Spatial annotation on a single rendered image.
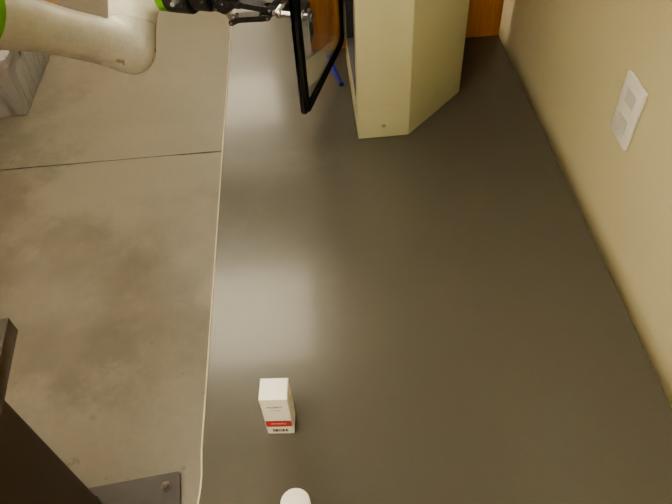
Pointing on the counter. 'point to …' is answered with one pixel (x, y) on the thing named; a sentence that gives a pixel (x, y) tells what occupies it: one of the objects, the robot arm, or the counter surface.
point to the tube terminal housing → (405, 62)
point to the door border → (301, 58)
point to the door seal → (304, 56)
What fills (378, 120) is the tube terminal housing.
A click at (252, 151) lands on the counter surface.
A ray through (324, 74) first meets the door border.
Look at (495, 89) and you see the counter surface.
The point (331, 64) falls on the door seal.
